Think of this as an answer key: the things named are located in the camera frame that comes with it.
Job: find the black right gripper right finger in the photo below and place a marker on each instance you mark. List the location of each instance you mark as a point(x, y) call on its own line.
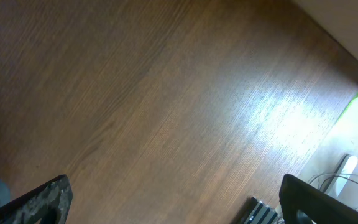
point(301, 203)

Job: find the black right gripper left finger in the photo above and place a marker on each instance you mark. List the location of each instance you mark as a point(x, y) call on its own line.
point(47, 203)

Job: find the white power strip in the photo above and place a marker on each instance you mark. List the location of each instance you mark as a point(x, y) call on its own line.
point(335, 183)

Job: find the aluminium frame rail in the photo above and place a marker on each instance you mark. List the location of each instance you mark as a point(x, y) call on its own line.
point(255, 211)

